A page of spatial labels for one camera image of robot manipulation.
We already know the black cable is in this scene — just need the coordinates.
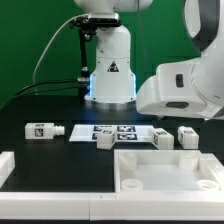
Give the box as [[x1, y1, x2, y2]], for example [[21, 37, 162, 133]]
[[13, 79, 81, 98], [0, 86, 81, 111]]

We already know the white square table top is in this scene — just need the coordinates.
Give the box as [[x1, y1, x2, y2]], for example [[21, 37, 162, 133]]
[[114, 149, 224, 193]]

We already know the black cable lower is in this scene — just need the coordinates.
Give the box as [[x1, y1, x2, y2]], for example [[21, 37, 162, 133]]
[[0, 86, 81, 111]]

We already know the black camera stand pole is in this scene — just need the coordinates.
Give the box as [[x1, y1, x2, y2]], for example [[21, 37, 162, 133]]
[[78, 30, 90, 103]]

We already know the white side fence block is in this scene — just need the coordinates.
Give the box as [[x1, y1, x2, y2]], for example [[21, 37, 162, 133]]
[[0, 151, 15, 188]]

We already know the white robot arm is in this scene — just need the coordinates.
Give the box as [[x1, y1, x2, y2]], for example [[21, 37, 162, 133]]
[[74, 0, 224, 119]]

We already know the white front fence bar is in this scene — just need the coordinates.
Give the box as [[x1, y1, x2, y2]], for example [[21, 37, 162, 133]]
[[0, 191, 224, 221]]

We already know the white base tag plate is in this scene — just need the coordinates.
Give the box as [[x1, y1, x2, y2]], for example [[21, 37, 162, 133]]
[[69, 124, 153, 142]]

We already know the black camera on stand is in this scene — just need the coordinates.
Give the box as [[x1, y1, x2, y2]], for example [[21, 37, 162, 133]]
[[69, 13, 121, 32]]

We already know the black cable upper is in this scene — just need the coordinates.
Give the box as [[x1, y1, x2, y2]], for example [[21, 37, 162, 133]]
[[13, 79, 81, 98]]

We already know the grey camera cable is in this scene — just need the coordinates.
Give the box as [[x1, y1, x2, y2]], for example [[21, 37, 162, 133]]
[[32, 13, 88, 84]]

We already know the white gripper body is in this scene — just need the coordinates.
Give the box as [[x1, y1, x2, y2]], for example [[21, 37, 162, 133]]
[[136, 59, 224, 119]]

